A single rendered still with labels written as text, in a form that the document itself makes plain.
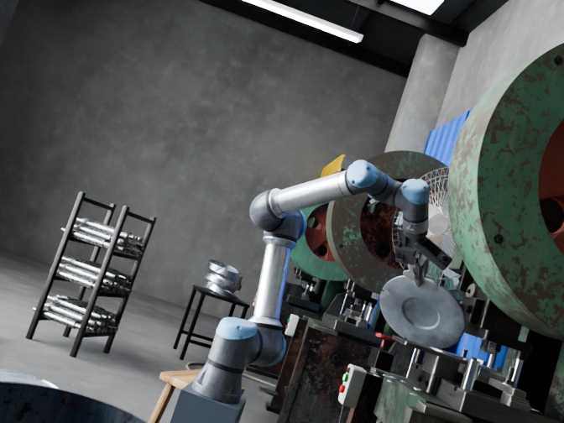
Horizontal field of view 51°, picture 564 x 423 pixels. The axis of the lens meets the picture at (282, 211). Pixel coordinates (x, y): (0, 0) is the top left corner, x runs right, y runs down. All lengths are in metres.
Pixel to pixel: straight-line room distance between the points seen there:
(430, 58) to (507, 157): 6.13
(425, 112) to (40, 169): 5.21
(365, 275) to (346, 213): 0.35
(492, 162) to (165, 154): 7.28
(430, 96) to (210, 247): 3.61
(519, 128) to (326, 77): 7.48
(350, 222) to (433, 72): 4.58
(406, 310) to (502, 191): 0.64
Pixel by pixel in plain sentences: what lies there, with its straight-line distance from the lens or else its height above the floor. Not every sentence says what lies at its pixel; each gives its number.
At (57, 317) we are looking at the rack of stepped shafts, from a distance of 3.90.
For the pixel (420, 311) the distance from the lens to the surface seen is 1.99.
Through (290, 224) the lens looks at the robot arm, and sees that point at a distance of 1.93.
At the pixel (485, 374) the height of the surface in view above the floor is 0.76.
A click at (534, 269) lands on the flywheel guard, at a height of 1.06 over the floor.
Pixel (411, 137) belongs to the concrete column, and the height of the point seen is 2.91.
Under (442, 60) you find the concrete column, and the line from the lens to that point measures 7.70.
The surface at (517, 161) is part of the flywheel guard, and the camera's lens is 1.57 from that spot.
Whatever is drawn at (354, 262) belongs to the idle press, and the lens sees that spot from 3.24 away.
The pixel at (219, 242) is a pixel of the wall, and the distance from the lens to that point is 8.43.
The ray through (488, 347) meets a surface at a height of 0.84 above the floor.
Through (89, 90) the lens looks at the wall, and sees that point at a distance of 8.89.
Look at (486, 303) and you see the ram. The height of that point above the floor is 0.97.
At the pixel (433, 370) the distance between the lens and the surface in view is 1.95.
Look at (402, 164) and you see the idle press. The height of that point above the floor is 1.64.
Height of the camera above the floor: 0.85
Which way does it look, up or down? 6 degrees up
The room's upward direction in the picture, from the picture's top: 18 degrees clockwise
